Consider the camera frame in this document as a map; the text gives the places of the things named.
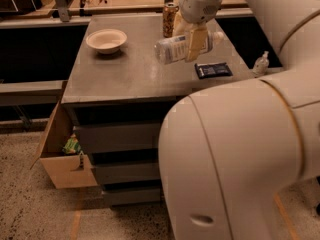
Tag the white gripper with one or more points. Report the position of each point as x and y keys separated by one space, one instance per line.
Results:
x=195 y=7

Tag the clear plastic water bottle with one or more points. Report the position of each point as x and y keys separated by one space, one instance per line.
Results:
x=170 y=50

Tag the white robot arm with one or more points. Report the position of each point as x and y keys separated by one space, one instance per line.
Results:
x=225 y=151

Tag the clear hand sanitizer bottle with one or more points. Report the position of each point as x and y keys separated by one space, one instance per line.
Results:
x=261 y=65

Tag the patterned drink can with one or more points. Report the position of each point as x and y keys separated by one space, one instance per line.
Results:
x=169 y=11

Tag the dark blue snack packet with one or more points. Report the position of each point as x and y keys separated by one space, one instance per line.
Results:
x=212 y=70

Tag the white paper bowl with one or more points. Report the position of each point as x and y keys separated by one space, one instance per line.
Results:
x=106 y=41

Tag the grey drawer cabinet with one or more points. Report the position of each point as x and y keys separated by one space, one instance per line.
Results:
x=117 y=103

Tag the green snack bag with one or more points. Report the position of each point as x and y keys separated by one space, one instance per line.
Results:
x=72 y=146

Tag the open cardboard box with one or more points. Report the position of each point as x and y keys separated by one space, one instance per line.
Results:
x=65 y=169

